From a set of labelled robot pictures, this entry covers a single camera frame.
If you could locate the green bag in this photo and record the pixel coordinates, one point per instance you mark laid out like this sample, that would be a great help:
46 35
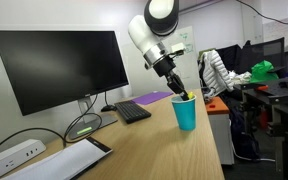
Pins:
262 71

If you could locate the silver monitor stand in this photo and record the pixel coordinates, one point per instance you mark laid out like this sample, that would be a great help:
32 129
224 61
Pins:
99 122

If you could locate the whiteboard with green writing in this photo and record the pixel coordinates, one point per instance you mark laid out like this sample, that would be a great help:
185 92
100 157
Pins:
135 70

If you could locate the blue paper cup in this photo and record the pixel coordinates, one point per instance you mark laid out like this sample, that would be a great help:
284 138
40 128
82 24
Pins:
184 115

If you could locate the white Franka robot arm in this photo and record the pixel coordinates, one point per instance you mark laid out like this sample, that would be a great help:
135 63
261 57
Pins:
144 33

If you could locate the white crumpled cloth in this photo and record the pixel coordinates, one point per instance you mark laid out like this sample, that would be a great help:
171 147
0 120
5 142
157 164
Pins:
241 78

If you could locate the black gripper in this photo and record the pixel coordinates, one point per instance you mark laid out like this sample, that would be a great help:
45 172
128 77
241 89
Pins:
164 66

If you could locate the orange black clamp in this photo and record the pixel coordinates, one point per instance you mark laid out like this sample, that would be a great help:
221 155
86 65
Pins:
262 88

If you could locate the purple mat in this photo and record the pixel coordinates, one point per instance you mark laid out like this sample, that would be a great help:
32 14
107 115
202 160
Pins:
152 97

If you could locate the yellow marker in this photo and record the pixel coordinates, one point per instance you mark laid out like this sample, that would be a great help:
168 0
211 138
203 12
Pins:
191 95

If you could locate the black keyboard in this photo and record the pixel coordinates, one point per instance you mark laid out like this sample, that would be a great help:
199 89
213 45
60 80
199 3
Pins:
132 111

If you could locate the black breadboard robot table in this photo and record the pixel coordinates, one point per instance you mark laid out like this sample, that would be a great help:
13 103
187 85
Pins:
284 96

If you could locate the black computer mouse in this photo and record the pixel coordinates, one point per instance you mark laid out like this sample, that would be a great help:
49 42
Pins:
108 108

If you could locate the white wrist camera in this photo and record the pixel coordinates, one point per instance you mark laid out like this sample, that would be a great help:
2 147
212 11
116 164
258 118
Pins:
178 49

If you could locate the small red object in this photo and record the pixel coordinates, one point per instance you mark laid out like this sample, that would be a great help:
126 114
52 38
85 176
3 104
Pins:
212 106

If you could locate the white power strip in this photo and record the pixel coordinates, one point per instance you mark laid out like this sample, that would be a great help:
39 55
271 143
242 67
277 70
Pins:
10 159

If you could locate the orange box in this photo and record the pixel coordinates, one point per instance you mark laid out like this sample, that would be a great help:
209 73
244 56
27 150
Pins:
219 133

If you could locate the black computer monitor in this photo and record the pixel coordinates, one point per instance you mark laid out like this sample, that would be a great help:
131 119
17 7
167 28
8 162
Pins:
57 66

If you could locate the red fire extinguisher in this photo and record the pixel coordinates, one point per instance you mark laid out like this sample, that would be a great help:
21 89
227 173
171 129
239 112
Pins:
263 118

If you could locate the white puffer jacket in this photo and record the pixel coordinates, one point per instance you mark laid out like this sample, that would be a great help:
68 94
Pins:
215 71

